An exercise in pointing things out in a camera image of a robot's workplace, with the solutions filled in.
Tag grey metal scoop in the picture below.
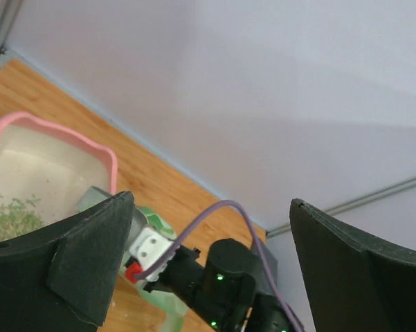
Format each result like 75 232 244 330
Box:
75 186 112 213

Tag pink litter box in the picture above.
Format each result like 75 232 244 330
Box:
0 112 118 225

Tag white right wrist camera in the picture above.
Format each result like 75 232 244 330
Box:
124 226 173 284

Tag folded dark grey cloth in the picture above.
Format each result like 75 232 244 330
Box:
257 238 278 294

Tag green cat litter pellets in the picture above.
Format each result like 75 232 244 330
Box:
0 195 46 242

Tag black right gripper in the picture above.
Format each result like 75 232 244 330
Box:
145 246 211 311

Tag green cat litter bag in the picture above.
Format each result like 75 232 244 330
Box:
119 206 188 332

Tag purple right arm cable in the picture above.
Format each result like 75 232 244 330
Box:
133 199 305 332

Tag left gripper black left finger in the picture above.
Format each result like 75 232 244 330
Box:
0 192 134 331

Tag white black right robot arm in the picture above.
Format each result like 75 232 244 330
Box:
146 238 304 331

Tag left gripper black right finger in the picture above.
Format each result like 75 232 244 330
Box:
289 199 416 331

